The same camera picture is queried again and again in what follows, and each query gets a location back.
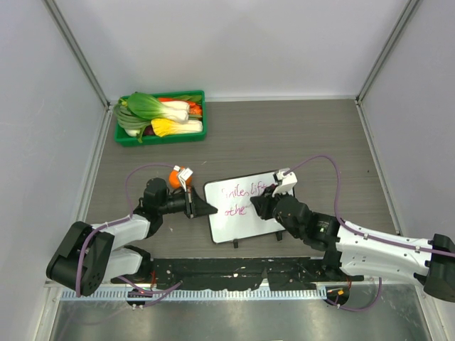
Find yellow white napa cabbage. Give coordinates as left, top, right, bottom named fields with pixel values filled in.
left=151, top=119, right=203, bottom=137

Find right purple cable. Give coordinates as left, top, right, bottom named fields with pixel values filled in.
left=284, top=154, right=455, bottom=312

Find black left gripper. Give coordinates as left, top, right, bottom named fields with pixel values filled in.
left=158, top=185, right=216, bottom=218

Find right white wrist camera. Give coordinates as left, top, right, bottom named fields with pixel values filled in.
left=272, top=168, right=297, bottom=197

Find purple cable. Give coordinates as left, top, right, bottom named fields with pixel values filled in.
left=284, top=154, right=455, bottom=312
left=75, top=162, right=184, bottom=308

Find small white whiteboard black frame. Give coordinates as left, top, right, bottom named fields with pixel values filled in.
left=203, top=170, right=284, bottom=244

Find orange mandarin fruit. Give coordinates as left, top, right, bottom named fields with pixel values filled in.
left=168, top=166, right=193, bottom=189

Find green plastic vegetable tray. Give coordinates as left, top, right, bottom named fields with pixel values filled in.
left=112, top=90, right=208, bottom=147

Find green white bok choy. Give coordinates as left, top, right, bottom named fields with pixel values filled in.
left=125, top=92, right=189, bottom=123

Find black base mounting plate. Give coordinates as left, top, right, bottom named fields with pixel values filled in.
left=125, top=257, right=364, bottom=291

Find green long vegetable stalks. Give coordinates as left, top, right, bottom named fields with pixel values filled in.
left=112, top=99, right=151, bottom=144

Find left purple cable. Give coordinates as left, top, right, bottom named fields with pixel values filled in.
left=75, top=162, right=184, bottom=308

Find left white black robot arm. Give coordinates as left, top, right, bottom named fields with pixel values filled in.
left=45, top=178, right=218, bottom=296

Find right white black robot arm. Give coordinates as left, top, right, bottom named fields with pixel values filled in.
left=250, top=185, right=454, bottom=303

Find white slotted cable duct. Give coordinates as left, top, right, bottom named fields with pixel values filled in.
left=79, top=286, right=326, bottom=301

